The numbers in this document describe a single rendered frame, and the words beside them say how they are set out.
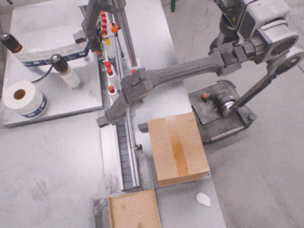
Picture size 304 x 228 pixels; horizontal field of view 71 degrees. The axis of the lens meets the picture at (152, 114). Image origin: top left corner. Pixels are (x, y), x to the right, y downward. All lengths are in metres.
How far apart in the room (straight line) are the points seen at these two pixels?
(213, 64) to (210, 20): 2.35
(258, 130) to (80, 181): 1.76
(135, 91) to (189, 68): 0.20
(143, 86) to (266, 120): 1.95
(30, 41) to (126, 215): 1.49
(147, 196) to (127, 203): 0.12
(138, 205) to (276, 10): 1.11
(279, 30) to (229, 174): 1.54
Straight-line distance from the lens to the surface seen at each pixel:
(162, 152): 1.03
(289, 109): 2.64
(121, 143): 1.33
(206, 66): 0.80
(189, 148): 1.04
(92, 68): 1.63
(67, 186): 1.43
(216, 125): 2.05
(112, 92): 1.27
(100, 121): 1.16
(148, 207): 1.29
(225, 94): 2.00
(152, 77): 0.68
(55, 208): 1.45
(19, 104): 1.52
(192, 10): 3.27
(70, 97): 1.56
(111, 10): 1.29
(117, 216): 1.32
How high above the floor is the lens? 2.12
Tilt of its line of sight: 66 degrees down
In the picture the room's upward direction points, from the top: 11 degrees counter-clockwise
